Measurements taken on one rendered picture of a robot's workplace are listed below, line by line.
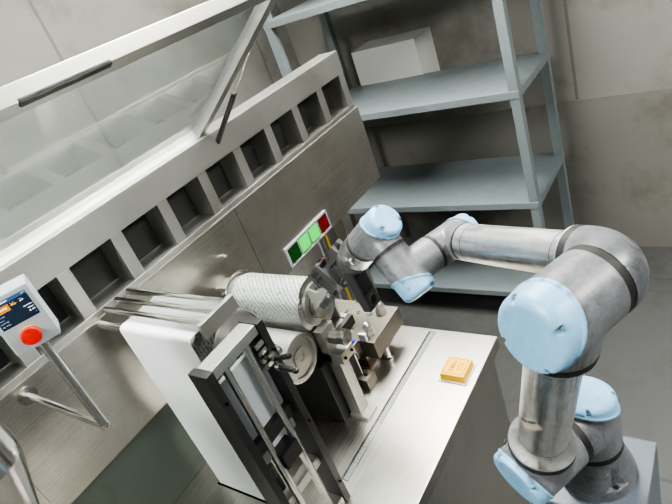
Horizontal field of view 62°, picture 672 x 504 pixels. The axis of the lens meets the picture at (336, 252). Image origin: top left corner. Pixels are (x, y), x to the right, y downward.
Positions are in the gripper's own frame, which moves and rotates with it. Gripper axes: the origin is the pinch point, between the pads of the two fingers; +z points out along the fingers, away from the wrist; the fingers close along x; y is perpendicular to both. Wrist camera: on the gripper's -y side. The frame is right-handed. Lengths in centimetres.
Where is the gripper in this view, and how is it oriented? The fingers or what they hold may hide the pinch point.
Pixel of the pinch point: (324, 304)
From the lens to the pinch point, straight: 135.3
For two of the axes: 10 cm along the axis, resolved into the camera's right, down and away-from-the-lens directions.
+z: -4.1, 5.1, 7.6
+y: -7.6, -6.5, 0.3
